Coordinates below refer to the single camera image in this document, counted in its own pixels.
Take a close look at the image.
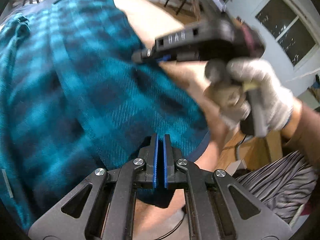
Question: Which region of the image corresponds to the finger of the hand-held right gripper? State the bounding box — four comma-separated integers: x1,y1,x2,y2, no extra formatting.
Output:
131,48,172,63

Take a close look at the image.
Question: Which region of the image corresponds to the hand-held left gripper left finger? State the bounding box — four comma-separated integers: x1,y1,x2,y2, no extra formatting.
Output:
29,134,159,240

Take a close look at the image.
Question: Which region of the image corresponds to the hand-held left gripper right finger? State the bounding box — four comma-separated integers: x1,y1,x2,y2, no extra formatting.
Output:
164,134,293,240

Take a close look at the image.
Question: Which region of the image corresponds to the teal plaid fleece jacket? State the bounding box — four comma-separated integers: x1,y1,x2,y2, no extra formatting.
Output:
0,0,210,230

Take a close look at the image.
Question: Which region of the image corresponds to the person's right forearm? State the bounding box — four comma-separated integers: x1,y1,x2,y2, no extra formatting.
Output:
280,100,320,155

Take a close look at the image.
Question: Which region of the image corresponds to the person's right hand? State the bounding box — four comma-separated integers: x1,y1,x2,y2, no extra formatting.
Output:
204,57,294,133

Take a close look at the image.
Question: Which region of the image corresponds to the beige blanket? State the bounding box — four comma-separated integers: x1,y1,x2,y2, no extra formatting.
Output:
110,0,247,170

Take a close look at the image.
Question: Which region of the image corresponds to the white framed window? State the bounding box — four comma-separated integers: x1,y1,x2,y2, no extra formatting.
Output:
255,0,317,67

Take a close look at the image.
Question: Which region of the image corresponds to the person's striped clothing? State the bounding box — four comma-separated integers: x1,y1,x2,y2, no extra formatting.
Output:
235,150,318,224

